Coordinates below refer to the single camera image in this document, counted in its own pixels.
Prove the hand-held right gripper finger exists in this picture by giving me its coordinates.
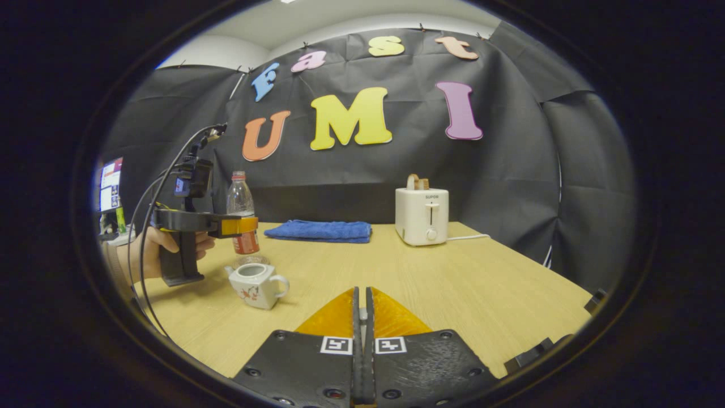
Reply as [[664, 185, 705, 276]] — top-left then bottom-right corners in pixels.
[[232, 287, 364, 408], [365, 287, 499, 408]]

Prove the clear plastic water bottle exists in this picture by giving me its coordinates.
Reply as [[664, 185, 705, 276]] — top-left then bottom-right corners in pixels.
[[227, 171, 262, 256]]

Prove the folded blue towel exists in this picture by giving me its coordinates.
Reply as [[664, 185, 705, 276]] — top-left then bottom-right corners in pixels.
[[264, 220, 373, 244]]

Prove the computer monitor screen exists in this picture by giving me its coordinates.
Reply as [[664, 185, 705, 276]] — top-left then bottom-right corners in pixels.
[[97, 157, 124, 214]]

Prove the black backdrop cloth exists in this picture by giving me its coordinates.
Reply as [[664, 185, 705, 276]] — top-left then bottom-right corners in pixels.
[[102, 20, 638, 295]]

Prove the white toaster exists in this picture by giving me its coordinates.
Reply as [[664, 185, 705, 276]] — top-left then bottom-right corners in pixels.
[[395, 188, 450, 247]]

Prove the black table edge fixture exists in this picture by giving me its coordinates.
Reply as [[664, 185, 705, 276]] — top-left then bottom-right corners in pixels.
[[501, 333, 574, 376], [583, 290, 608, 316]]

